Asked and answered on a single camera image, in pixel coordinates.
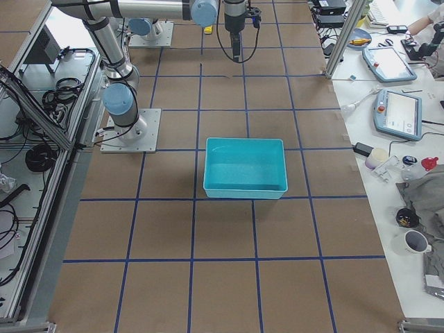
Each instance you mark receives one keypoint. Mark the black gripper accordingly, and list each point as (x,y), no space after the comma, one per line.
(232,21)

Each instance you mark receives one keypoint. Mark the yellow beetle toy car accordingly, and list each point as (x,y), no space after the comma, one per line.
(208,30)

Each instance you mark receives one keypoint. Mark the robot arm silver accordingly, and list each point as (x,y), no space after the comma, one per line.
(96,19)

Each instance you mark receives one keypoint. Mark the blue plate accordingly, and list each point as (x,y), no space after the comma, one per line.
(359,39)

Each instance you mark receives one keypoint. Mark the teal plastic bin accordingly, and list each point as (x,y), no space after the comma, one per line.
(245,168)

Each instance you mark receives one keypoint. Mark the upper teach pendant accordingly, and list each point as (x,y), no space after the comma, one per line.
(387,65)

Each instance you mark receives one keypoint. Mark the teach pendant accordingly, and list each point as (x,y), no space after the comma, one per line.
(387,65)
(398,114)

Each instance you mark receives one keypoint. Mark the black power adapter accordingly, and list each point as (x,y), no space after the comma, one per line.
(362,149)

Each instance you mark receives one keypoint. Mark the lower teach pendant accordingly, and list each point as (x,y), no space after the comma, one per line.
(398,114)

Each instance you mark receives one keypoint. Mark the grey cloth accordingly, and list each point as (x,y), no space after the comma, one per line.
(425,197)

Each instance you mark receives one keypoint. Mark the white mug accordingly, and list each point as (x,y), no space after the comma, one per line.
(410,242)

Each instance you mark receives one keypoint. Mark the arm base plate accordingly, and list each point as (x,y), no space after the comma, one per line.
(142,137)
(145,33)

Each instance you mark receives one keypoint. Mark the aluminium frame post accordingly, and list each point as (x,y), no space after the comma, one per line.
(354,14)

